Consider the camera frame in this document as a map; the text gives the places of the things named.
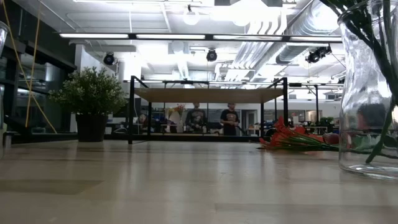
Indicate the round white ceiling lamp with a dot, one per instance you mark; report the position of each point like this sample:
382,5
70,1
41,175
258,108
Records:
191,18

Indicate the small grey cylinder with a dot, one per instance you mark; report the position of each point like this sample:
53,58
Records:
7,140

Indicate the wooden shelf black metal frame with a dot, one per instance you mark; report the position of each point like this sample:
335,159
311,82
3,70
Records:
208,95

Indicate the black ceiling camera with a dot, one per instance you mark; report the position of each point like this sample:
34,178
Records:
211,55
109,58

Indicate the black ceiling spotlight cluster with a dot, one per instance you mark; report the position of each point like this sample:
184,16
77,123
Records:
317,55

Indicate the green potted plant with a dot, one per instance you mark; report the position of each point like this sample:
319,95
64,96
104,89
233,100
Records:
90,93

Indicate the person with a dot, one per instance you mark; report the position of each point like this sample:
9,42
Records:
230,119
196,119

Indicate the background flower bouquet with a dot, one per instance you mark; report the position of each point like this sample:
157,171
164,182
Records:
175,119

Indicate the maroon artificial tulip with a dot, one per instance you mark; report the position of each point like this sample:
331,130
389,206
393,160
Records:
331,138

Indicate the clear glass vase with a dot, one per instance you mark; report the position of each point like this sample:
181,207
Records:
2,93
354,77

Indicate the long LED light bar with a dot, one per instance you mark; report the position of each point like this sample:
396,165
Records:
171,36

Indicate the silver ventilation duct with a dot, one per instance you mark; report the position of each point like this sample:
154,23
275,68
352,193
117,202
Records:
298,28

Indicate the red artificial flower bunch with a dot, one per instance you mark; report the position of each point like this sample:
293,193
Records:
280,137

